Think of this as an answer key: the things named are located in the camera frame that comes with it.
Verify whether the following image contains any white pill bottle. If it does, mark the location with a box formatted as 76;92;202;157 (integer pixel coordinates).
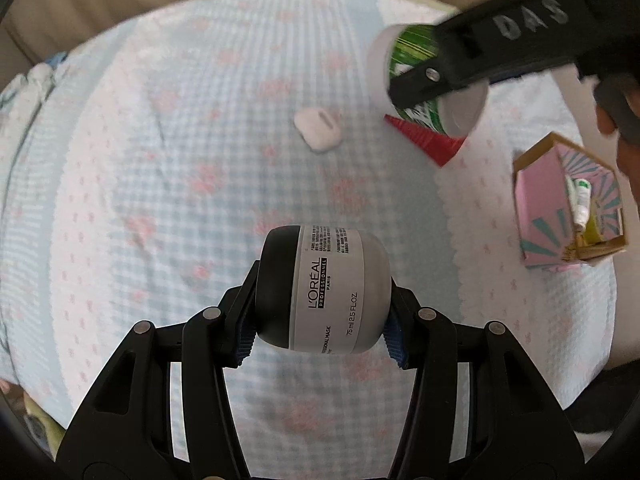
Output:
572;179;592;232

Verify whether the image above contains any checked blue pink blanket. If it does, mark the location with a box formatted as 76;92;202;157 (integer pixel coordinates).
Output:
1;0;616;479

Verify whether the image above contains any green white jar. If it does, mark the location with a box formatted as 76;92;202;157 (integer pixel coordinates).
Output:
367;24;488;139

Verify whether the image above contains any person right hand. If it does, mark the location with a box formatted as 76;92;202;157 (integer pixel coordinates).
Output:
593;75;639;200

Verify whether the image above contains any grey black L'Oreal jar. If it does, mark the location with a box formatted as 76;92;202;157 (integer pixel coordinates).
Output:
255;224;393;356

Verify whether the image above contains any red carton box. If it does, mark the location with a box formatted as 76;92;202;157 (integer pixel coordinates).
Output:
384;115;466;168

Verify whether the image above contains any white earbuds case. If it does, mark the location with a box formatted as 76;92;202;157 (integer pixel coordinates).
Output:
294;107;343;153

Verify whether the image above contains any cardboard organizer box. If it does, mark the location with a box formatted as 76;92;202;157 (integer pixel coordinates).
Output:
513;132;628;270

